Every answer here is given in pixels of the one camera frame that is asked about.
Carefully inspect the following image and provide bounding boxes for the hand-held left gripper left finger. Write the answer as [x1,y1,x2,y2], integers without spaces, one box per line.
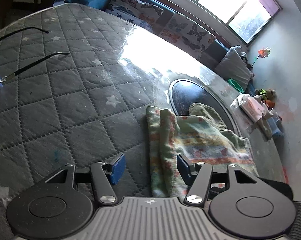
[40,152,126,204]

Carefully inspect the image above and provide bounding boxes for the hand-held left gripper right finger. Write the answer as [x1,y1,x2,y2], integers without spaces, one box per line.
[177,154,260,204]

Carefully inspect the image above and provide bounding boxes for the green patterned towel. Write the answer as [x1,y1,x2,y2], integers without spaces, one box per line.
[146,102,260,197]

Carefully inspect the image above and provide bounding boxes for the round black table inset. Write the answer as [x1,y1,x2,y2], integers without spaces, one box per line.
[168,79,241,140]

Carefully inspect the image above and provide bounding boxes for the grey quilted star table cover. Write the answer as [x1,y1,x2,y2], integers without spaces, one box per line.
[0,2,288,240]

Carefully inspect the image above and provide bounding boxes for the beige cloth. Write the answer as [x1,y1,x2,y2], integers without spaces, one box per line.
[230,94,274,141]

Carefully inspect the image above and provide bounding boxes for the pink white tissue pack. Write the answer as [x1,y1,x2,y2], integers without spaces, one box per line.
[237,95,274,123]

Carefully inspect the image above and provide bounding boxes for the green plastic object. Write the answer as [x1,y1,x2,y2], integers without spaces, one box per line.
[227,78,244,92]

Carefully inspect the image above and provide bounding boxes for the small blue object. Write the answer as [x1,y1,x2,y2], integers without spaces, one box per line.
[268,117,284,138]

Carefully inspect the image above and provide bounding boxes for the green orange toy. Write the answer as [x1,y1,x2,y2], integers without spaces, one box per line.
[255,88,277,108]

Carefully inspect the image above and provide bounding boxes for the grey pillow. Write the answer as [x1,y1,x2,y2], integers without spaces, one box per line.
[214,45,253,92]

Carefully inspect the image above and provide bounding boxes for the butterfly print cushion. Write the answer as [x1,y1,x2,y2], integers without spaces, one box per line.
[159,12,217,60]
[105,0,164,28]

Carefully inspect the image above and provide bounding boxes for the colourful pinwheel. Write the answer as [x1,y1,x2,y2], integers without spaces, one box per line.
[250,48,272,70]

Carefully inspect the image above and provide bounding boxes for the black-framed eyeglasses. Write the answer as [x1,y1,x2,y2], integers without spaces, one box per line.
[0,27,70,88]

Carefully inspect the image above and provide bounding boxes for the blue sofa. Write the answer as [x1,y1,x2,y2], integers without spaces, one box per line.
[68,0,256,98]

